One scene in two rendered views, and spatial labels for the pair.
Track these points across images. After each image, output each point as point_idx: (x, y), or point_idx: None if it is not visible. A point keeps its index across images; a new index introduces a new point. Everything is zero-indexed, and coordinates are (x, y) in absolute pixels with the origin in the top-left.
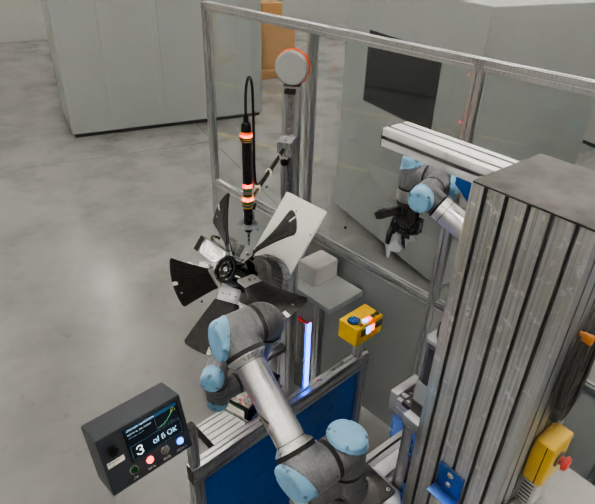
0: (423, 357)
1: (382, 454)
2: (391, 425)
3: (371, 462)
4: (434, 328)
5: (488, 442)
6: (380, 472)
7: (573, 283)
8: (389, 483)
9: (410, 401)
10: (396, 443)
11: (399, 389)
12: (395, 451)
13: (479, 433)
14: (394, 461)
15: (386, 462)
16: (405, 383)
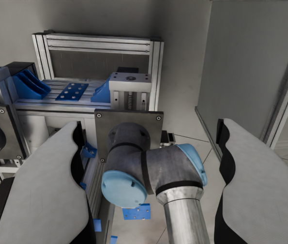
0: (256, 0)
1: (58, 114)
2: (108, 80)
3: (44, 113)
4: (286, 8)
5: None
6: (46, 123)
7: None
8: (47, 132)
9: (100, 116)
10: (77, 114)
11: (117, 86)
12: (71, 118)
13: None
14: (63, 123)
15: (56, 120)
16: (130, 85)
